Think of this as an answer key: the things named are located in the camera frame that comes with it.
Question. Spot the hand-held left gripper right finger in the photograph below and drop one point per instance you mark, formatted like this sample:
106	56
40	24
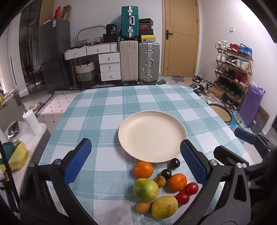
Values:
192	162

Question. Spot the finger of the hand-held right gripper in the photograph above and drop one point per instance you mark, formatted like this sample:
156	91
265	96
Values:
244	135
227	154

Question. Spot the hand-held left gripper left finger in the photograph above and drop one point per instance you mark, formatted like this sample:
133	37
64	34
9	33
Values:
78	160

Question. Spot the orange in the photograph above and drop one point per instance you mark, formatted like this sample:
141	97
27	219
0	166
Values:
177	182
142	169

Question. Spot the red tomato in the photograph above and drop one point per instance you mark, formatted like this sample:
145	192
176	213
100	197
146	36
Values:
191	188
182	198

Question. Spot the cream round plate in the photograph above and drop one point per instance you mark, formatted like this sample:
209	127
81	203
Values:
151	136

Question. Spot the yellow-green lemon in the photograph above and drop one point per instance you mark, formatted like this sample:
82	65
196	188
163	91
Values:
164	206

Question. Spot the green speckled citrus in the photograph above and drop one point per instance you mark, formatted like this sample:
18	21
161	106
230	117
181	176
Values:
145	189

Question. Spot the blue snack bag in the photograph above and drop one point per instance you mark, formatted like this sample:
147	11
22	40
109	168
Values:
238	120

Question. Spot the dark plum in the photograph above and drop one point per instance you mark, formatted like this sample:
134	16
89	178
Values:
166	173
174	163

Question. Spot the dark speckled board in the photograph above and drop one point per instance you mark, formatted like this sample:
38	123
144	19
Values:
260	121

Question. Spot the purple bag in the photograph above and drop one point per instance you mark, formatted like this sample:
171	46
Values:
252	103

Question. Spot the round cream stool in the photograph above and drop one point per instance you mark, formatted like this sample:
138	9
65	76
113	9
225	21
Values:
219	112

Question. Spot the teal checked tablecloth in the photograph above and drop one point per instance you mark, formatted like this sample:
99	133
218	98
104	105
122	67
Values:
101	121

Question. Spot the white side table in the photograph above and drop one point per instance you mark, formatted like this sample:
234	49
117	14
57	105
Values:
32	147

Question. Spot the brown cardboard shoe carton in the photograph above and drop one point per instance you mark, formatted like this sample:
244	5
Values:
216	92

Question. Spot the white dotted rug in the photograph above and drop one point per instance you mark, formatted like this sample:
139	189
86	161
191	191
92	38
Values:
56	108

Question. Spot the white paper roll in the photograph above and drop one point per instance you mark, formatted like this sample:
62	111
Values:
32	122

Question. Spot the yellow cloth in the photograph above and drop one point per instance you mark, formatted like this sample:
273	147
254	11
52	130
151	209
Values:
18	156

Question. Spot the pile of shoes on floor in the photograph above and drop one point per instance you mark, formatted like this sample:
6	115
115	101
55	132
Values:
203	86

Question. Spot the wooden shoe rack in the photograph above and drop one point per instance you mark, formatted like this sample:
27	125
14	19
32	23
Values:
250	71

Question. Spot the pair of tan slippers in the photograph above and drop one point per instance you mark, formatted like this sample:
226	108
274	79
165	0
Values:
35	106

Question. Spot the green container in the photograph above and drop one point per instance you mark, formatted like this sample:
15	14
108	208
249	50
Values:
8	149

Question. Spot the silver foil packet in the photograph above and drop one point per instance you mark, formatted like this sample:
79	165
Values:
14	129

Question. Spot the shoe rack with shoes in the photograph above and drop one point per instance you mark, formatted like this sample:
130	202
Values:
234	62

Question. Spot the grey door mat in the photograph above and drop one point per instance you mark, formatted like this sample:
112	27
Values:
177	79

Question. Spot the grey slipper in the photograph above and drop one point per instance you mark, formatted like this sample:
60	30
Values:
161	82

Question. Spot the wicker laundry basket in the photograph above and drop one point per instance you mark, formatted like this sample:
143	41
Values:
84	72

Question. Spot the white drawer desk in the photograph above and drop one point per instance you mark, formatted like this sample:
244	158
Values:
109	65

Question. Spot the grey refrigerator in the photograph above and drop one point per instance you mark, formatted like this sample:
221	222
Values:
54	54

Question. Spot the silver suitcase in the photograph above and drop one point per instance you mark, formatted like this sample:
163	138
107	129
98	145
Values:
149	61

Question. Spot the beige suitcase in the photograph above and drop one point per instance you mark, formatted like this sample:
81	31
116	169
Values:
129	61

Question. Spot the wooden door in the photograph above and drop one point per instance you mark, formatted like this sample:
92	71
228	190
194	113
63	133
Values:
180	37

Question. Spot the dark glass cabinet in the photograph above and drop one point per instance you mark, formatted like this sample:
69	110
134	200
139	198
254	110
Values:
28	54

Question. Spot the small white basket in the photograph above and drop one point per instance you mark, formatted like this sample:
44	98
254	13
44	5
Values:
99	39

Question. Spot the oval mirror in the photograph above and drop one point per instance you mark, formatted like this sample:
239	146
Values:
80	35

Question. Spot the black storage box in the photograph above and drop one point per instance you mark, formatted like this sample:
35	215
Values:
110	38

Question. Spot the black printed bag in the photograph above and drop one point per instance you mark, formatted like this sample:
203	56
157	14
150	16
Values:
111	28

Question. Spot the plain black shoe box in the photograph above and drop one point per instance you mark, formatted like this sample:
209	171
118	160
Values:
146	32

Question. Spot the black red-print shoe box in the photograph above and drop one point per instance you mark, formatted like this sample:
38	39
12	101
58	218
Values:
146	26

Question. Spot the narrow brown cardboard box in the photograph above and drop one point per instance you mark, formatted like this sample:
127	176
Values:
67	12

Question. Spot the teal suitcase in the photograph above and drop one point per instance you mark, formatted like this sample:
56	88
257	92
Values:
127	20

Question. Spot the red packet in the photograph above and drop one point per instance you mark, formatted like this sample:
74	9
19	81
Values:
58	13

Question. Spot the large cardboard box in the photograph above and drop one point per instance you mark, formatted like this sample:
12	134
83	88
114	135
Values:
46	12

